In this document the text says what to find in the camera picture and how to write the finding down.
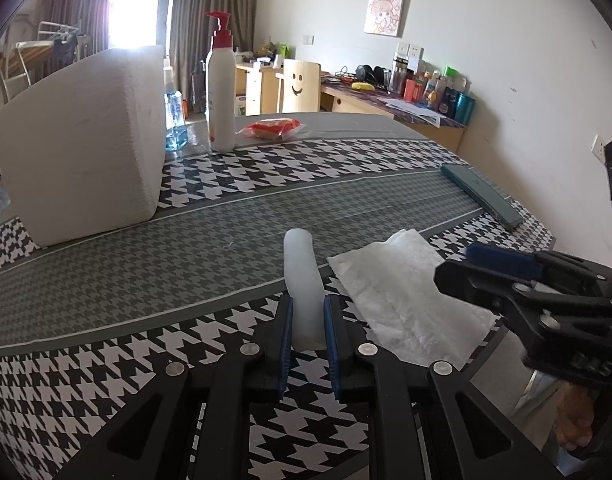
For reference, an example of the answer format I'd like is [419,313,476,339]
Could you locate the houndstooth tablecloth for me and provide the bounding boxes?
[0,112,557,480]

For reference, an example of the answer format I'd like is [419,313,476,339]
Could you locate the red snack packet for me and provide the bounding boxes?
[236,117,307,142]

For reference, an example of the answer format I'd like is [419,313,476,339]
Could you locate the wooden desk with patterned top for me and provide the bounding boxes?
[320,74,469,153]

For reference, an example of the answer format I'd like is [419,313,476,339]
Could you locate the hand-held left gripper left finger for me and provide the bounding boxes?
[51,294,294,480]

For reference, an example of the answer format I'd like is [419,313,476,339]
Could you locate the translucent white soft tube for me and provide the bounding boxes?
[283,227,324,352]

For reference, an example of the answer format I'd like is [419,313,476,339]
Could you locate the brown curtain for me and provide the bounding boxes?
[36,0,114,61]
[168,0,262,103]

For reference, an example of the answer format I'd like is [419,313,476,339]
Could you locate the white paper towel sheet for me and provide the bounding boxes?
[327,228,498,368]

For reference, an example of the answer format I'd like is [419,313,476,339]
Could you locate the blue spray bottle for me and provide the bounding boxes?
[162,59,188,151]

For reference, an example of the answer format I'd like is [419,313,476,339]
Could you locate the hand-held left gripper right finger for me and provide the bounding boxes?
[323,294,567,480]

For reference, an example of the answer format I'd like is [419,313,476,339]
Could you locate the white double wall socket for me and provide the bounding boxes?
[396,42,423,66]

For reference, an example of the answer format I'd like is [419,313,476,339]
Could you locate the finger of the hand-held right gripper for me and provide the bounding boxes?
[463,241,612,303]
[433,260,612,342]

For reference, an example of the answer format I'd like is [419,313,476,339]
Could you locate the person's right hand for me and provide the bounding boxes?
[555,384,596,453]

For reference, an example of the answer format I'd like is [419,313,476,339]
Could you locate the black headphones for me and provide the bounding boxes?
[356,64,388,84]

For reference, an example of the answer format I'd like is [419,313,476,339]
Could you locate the light wooden desk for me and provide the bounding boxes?
[234,62,283,117]

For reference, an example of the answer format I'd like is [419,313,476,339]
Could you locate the dark hanging clothes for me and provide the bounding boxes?
[53,30,80,64]

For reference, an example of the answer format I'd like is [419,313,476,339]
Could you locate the cartoon wall picture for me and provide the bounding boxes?
[364,0,406,38]

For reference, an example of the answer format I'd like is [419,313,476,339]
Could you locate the grey metal bunk bed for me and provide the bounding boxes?
[0,20,83,102]

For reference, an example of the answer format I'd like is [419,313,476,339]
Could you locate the large white tissue pack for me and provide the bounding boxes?
[0,45,168,248]

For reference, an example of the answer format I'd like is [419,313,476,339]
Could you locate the glass balcony door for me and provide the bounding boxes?
[108,0,182,52]

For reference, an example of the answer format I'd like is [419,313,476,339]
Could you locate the wooden chair with smiley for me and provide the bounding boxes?
[277,59,322,113]

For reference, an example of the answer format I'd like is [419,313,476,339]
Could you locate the printed paper sheets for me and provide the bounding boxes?
[386,99,442,126]

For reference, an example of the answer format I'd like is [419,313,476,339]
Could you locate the white pump bottle red top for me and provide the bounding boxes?
[205,11,237,153]

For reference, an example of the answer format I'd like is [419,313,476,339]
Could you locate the grey-green flat box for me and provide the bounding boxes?
[440,163,524,232]

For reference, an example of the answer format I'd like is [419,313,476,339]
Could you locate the green capped bottle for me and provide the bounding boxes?
[438,66,460,107]

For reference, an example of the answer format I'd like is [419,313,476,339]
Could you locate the teal cup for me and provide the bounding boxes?
[453,92,477,124]

